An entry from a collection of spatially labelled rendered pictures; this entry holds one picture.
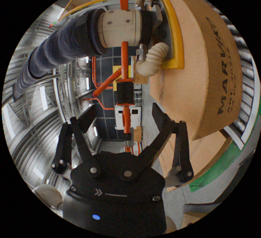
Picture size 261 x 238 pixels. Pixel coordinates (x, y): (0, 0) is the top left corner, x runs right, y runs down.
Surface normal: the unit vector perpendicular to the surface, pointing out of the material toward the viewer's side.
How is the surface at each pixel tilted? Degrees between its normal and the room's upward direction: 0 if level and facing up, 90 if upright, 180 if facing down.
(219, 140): 0
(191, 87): 0
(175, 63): 0
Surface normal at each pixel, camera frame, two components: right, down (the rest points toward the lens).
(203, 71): -1.00, 0.02
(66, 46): -0.03, 0.89
